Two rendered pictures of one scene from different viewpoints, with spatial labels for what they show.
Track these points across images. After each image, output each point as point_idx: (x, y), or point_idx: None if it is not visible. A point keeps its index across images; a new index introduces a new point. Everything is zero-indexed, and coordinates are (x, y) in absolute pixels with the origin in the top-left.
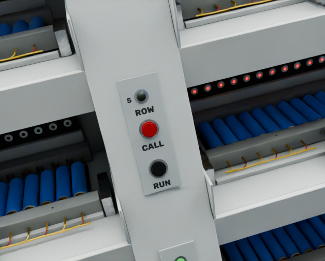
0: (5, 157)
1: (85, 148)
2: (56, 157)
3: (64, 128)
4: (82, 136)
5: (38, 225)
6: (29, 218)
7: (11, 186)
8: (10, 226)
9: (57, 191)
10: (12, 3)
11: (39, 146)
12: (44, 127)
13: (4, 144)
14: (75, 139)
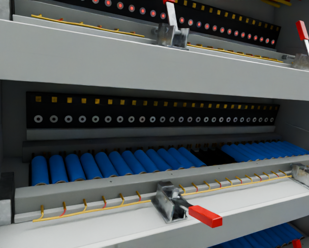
0: (243, 131)
1: (281, 135)
2: (270, 137)
3: (268, 122)
4: (274, 129)
5: None
6: None
7: (265, 145)
8: (302, 162)
9: (297, 151)
10: (265, 48)
11: (258, 129)
12: (262, 118)
13: (244, 123)
14: (271, 130)
